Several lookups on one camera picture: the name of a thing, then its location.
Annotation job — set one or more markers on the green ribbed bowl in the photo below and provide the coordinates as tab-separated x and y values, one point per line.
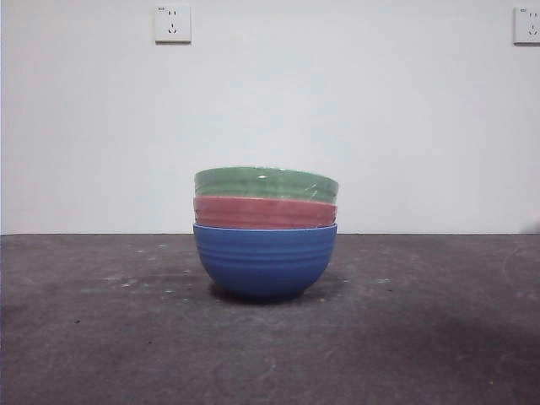
261	183

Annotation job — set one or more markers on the white wall socket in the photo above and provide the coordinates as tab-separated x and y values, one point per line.
173	24
527	26

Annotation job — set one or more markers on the red ribbed bowl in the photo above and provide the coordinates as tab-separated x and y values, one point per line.
261	214

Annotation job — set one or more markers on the blue ribbed bowl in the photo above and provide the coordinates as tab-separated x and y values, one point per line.
263	261

